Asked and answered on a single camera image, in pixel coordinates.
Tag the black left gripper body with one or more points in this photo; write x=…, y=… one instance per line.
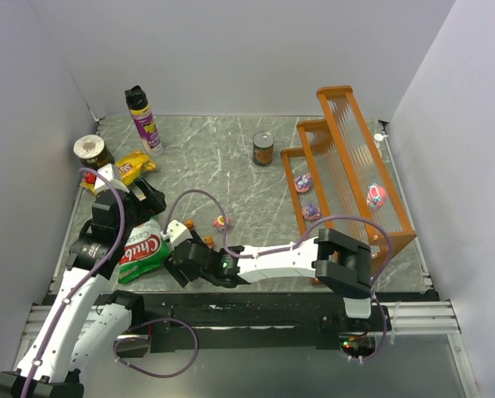
x=146, y=196

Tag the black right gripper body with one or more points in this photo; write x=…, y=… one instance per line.
x=182, y=259

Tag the pink figure with green hat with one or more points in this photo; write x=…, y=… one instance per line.
x=221, y=222

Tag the purple cat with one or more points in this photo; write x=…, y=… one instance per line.
x=311, y=212

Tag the purple bunny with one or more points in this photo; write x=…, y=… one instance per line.
x=303, y=183

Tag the pink round figure teal face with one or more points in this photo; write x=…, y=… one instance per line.
x=376, y=196

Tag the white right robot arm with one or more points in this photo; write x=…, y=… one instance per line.
x=340, y=262

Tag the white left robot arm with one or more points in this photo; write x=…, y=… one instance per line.
x=54, y=363

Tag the orange tiered display shelf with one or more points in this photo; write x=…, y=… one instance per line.
x=339, y=151

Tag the orange bear figure middle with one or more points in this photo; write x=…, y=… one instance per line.
x=209, y=241

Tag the small orange bear figure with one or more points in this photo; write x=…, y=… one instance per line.
x=189, y=224

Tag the yellow snack bag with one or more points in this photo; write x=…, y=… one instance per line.
x=134, y=165

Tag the green Chuba cassava chips bag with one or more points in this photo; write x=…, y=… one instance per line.
x=145, y=251

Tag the chips tube with white lid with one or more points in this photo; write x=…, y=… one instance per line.
x=92, y=151

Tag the purple insect spray can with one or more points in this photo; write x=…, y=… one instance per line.
x=142, y=115

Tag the brown tin can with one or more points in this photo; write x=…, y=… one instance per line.
x=263, y=148

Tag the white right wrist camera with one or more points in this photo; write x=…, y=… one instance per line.
x=175, y=233

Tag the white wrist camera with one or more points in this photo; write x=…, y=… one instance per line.
x=109, y=175
x=175, y=233

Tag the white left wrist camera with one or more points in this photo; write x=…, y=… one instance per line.
x=109, y=175

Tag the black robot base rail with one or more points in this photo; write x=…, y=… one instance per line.
x=253, y=319

